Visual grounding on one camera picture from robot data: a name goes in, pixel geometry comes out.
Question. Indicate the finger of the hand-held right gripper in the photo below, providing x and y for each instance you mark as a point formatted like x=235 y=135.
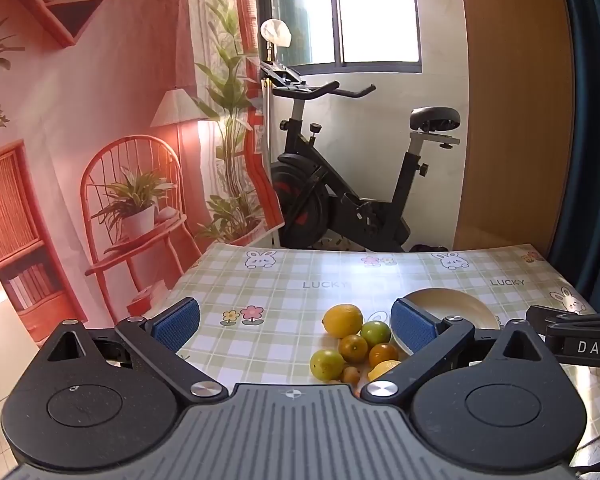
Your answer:
x=555 y=316

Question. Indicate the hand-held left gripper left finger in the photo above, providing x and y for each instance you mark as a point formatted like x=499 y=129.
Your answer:
x=177 y=327

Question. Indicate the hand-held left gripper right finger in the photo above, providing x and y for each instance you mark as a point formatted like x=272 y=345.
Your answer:
x=412 y=327

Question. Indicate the green lime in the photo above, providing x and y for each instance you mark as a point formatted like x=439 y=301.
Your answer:
x=376 y=332

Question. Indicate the bright orange mandarin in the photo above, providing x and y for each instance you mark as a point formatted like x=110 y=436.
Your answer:
x=383 y=355

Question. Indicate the cream bowl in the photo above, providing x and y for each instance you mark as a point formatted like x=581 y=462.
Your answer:
x=455 y=305

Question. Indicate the small yellow lemon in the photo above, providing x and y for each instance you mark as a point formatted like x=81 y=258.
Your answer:
x=384 y=371

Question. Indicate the dark orange mandarin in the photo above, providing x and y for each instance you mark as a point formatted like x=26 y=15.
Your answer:
x=353 y=349

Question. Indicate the large yellow lemon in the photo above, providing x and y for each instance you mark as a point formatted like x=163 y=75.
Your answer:
x=342 y=321

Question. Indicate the small orange mandarin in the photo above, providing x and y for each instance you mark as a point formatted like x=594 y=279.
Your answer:
x=351 y=375

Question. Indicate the yellow-green lime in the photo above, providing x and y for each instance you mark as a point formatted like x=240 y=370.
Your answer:
x=327 y=364

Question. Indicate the black bag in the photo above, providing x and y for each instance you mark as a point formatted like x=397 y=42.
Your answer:
x=427 y=248

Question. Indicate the checked tablecloth with cartoon prints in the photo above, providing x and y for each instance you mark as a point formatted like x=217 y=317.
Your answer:
x=280 y=310

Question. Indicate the dark teal curtain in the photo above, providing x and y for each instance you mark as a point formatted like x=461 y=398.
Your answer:
x=597 y=135

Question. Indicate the black exercise bike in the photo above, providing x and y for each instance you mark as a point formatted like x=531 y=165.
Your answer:
x=305 y=195

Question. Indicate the wooden cabinet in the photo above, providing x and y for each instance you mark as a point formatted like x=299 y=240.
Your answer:
x=515 y=110

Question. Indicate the metal stand with clamp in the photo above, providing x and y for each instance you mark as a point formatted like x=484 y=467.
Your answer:
x=280 y=72

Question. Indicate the white cloth cap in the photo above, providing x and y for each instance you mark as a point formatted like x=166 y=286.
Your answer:
x=276 y=32

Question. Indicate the window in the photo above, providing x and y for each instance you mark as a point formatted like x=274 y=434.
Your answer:
x=375 y=10

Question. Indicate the red room scene wall poster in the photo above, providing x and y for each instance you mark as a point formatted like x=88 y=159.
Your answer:
x=80 y=85

